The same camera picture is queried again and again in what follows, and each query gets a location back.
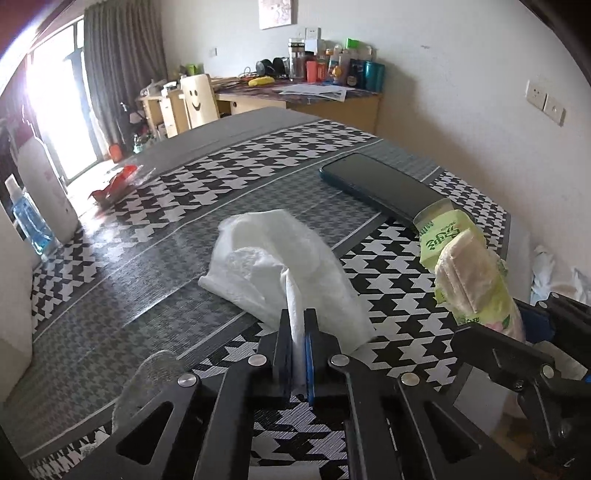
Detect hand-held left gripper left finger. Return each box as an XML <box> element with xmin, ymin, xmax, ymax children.
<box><xmin>65</xmin><ymin>308</ymin><xmax>296</xmax><ymax>480</ymax></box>

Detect printed paper sheets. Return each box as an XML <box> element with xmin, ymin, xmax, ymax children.
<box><xmin>276</xmin><ymin>82</ymin><xmax>349</xmax><ymax>101</ymax></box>

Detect light wooden desk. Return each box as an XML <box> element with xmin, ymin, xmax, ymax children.
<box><xmin>136</xmin><ymin>85</ymin><xmax>190</xmax><ymax>139</ymax></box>

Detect white plastic bag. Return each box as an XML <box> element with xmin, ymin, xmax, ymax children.
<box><xmin>531</xmin><ymin>244</ymin><xmax>591</xmax><ymax>305</ymax></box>

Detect red snack packet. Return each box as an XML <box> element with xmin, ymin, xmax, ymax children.
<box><xmin>89</xmin><ymin>165</ymin><xmax>139</xmax><ymax>204</ymax></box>

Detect black headphones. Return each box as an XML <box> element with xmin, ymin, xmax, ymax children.
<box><xmin>255</xmin><ymin>56</ymin><xmax>289</xmax><ymax>78</ymax></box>

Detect group of bottles and jars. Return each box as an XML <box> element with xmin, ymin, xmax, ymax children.
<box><xmin>287</xmin><ymin>37</ymin><xmax>386</xmax><ymax>93</ymax></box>

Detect white tissue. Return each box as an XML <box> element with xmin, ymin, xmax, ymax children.
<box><xmin>198</xmin><ymin>209</ymin><xmax>377</xmax><ymax>388</ymax></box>

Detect glass balcony door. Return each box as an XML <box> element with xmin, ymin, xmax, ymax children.
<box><xmin>25</xmin><ymin>23</ymin><xmax>114</xmax><ymax>183</ymax></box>

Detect black smartphone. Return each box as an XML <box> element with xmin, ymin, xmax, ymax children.
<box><xmin>318</xmin><ymin>152</ymin><xmax>451</xmax><ymax>229</ymax></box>

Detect white foam box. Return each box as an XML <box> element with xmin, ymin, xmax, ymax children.
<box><xmin>0</xmin><ymin>203</ymin><xmax>35</xmax><ymax>365</ymax></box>

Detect grey-brown curtain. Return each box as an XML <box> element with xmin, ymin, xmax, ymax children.
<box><xmin>83</xmin><ymin>0</ymin><xmax>168</xmax><ymax>145</ymax></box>

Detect wooden chair with smiley face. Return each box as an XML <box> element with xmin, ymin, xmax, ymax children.
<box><xmin>180</xmin><ymin>74</ymin><xmax>222</xmax><ymax>130</ymax></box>

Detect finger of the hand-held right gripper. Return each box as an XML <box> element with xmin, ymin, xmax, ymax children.
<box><xmin>512</xmin><ymin>291</ymin><xmax>591</xmax><ymax>344</ymax></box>
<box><xmin>450</xmin><ymin>323</ymin><xmax>559</xmax><ymax>398</ymax></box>

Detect black folding trolley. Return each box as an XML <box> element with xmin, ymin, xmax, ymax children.
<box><xmin>119</xmin><ymin>102</ymin><xmax>155</xmax><ymax>153</ymax></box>

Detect wooden desk with dark cover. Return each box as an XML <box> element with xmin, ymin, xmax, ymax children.
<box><xmin>215</xmin><ymin>83</ymin><xmax>384</xmax><ymax>134</ymax></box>

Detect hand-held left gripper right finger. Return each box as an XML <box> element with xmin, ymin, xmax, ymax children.
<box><xmin>302</xmin><ymin>308</ymin><xmax>536</xmax><ymax>480</ymax></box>

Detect white pump bottle red pump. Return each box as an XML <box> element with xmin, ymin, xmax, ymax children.
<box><xmin>16</xmin><ymin>104</ymin><xmax>81</xmax><ymax>245</ymax></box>

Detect blue spray bottle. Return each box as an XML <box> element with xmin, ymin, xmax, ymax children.
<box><xmin>4</xmin><ymin>178</ymin><xmax>58</xmax><ymax>254</ymax></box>

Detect pink cartoon wall picture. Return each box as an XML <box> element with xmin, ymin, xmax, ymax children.
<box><xmin>257</xmin><ymin>0</ymin><xmax>295</xmax><ymax>31</ymax></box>

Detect green tissue pack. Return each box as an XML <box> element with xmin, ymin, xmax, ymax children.
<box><xmin>412</xmin><ymin>199</ymin><xmax>527</xmax><ymax>342</ymax></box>

